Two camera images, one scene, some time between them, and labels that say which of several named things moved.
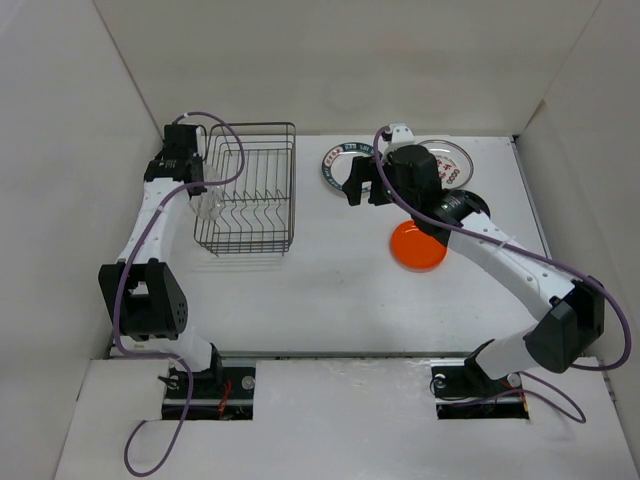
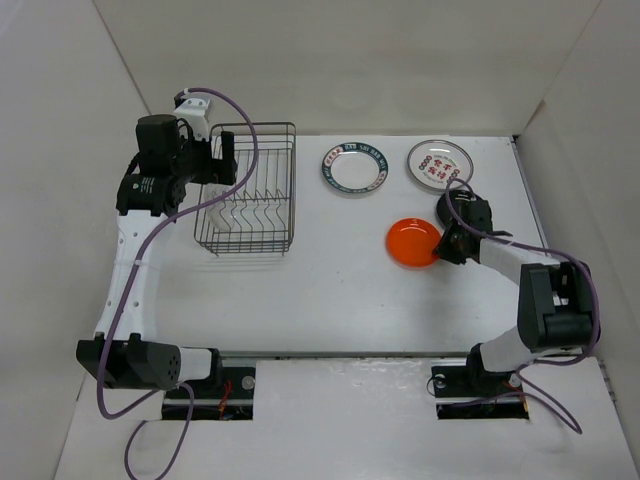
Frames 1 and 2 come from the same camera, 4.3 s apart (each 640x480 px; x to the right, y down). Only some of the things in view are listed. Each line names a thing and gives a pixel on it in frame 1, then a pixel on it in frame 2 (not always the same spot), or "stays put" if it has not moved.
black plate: (465, 202) stays put
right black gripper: (363, 171) → (446, 252)
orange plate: (414, 251) stays put
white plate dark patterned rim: (337, 163) stays put
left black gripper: (198, 160) → (216, 170)
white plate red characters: (455, 165) stays put
